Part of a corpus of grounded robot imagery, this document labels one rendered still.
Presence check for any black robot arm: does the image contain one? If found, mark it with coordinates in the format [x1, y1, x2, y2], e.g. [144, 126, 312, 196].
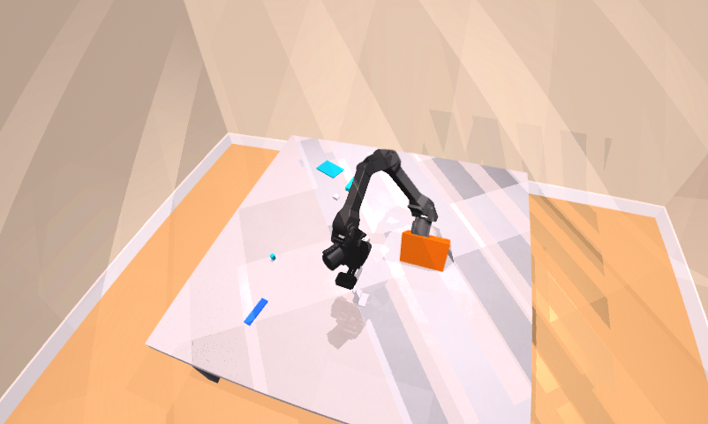
[322, 148, 438, 271]

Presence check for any cyan flat square plate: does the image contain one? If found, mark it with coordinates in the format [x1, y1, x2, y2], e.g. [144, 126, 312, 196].
[316, 160, 344, 178]

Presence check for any blue flat bar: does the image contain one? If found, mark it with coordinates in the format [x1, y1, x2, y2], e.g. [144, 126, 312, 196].
[244, 299, 268, 326]

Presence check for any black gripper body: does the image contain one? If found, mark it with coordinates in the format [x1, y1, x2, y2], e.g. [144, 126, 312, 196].
[335, 240, 372, 290]

